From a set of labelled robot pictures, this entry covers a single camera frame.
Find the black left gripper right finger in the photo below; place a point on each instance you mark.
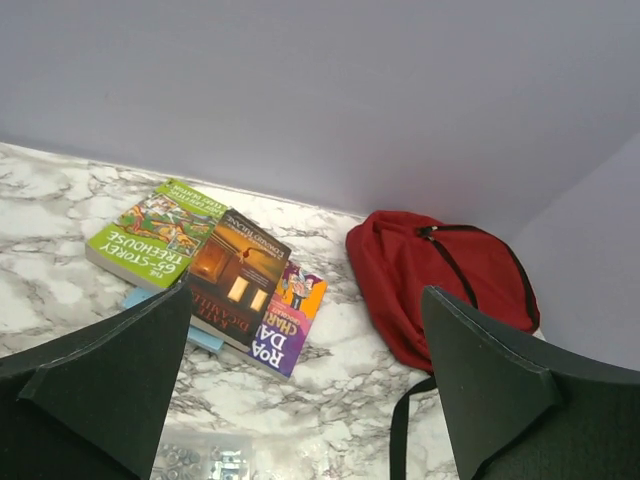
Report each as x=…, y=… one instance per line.
x=517, y=407

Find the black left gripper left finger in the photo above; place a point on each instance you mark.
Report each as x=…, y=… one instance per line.
x=92, y=404

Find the red backpack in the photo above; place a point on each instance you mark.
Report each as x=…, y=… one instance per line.
x=394, y=255

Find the clear plastic bag of parts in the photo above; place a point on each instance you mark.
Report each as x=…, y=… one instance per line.
x=185, y=454

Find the green treehouse book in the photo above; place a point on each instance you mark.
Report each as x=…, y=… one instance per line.
x=153, y=243

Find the dark brown novel book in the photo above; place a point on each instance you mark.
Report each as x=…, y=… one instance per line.
x=233, y=279

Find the purple orange Roald Dahl book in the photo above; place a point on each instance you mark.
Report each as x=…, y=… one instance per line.
x=280, y=338

